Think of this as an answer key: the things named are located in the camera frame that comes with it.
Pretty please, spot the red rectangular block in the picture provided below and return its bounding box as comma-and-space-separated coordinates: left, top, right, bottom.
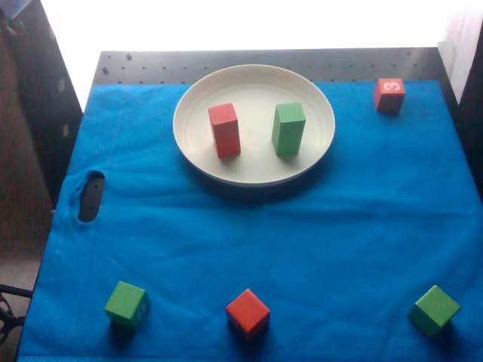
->
208, 102, 242, 159

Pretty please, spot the green rectangular block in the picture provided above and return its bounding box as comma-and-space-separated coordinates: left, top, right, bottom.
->
271, 103, 306, 158

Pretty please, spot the white round plate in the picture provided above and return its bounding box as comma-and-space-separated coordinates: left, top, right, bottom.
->
172, 63, 337, 188

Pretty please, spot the blue cloth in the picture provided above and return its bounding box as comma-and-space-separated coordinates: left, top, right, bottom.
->
17, 81, 483, 362

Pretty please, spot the green cube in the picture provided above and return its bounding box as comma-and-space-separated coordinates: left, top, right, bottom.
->
408, 284, 462, 339
103, 280, 149, 333

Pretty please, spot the red cube with white three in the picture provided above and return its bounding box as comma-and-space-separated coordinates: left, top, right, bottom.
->
373, 78, 407, 115

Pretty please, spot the black cable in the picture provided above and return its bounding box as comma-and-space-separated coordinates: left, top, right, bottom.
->
0, 283, 34, 344

